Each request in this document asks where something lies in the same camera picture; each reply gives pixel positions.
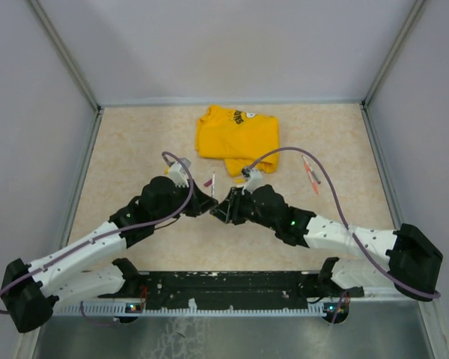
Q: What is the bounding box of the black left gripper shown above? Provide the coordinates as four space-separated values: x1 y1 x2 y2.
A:
153 178 218 224

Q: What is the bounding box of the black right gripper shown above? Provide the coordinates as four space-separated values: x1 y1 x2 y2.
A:
210 185 278 231

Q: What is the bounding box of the white yellow whiteboard marker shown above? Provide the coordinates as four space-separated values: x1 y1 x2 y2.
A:
211 171 216 198

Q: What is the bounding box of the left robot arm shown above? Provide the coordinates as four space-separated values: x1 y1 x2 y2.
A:
0 176 218 334

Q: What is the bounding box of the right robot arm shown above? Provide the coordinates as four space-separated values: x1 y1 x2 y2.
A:
210 185 443 301

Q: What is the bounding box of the orange pink highlighter pen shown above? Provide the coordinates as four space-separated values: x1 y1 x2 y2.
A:
303 159 319 194

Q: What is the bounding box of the white purple-end pen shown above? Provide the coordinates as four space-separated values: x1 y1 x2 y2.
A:
302 156 321 184

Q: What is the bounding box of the yellow folded t-shirt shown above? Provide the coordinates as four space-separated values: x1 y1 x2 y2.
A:
195 105 279 177

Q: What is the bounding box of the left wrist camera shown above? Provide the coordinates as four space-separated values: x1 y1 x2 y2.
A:
166 158 191 188

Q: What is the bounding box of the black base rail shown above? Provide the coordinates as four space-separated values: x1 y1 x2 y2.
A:
55 271 366 319

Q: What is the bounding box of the aluminium frame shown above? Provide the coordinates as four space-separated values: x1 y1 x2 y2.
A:
31 1 449 358

